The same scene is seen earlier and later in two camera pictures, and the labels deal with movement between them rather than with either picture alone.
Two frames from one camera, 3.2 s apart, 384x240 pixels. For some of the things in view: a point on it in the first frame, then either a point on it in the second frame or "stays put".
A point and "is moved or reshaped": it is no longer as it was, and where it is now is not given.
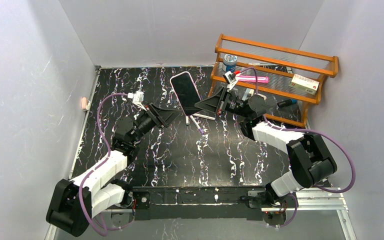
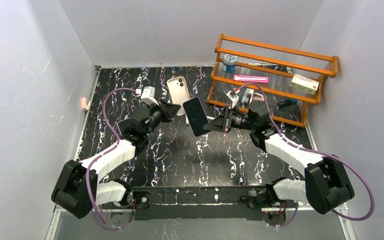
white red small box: [305, 84] stays put
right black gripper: [222, 102] to [227, 119]
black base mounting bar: [197, 202] stays put
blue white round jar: [229, 62] stays put
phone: [190, 99] is moved or reshaped
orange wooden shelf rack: [286, 80] stays put
